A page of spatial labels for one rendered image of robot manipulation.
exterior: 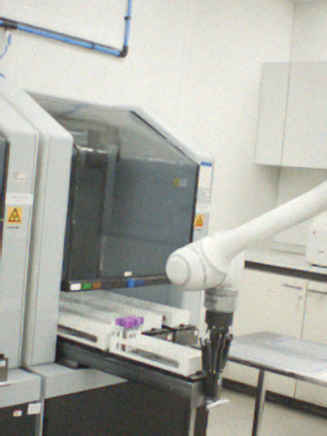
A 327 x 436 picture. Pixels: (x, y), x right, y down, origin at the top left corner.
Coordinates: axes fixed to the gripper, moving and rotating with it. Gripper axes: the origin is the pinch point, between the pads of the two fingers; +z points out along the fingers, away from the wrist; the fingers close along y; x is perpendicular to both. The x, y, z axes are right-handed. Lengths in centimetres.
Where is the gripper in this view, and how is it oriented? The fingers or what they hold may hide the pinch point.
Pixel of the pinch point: (211, 383)
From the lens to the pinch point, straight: 197.4
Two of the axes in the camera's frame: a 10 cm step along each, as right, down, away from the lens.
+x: 7.6, 1.0, -6.5
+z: -0.9, 9.9, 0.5
